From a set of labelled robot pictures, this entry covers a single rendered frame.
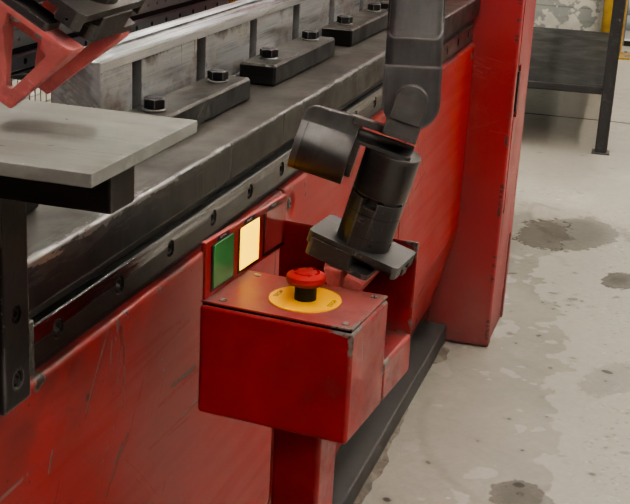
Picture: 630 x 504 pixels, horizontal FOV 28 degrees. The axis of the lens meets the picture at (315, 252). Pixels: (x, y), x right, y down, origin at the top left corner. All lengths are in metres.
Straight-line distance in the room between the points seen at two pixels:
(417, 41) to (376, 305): 0.26
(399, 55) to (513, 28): 1.77
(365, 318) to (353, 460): 1.32
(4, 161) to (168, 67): 0.73
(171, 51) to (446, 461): 1.32
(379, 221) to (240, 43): 0.60
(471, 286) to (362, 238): 1.90
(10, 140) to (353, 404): 0.47
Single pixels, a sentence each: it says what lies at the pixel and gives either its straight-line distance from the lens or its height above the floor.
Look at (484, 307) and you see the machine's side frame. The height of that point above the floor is 0.11.
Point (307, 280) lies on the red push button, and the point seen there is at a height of 0.81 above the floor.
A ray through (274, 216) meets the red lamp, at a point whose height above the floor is 0.82.
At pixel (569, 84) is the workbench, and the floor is 0.28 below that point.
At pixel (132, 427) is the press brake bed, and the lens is 1.29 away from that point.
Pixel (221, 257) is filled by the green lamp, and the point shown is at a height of 0.82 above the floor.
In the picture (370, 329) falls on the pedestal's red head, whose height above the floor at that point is 0.76.
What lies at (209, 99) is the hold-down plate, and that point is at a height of 0.90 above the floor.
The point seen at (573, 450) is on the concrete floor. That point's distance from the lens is 2.74.
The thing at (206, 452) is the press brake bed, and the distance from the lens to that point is 1.52.
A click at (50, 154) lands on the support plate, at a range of 0.87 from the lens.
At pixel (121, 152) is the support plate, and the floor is 1.00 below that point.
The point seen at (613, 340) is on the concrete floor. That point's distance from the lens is 3.36.
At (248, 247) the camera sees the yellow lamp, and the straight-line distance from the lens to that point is 1.29.
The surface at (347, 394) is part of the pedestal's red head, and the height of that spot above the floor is 0.71.
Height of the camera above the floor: 1.21
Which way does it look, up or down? 18 degrees down
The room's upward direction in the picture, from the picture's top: 3 degrees clockwise
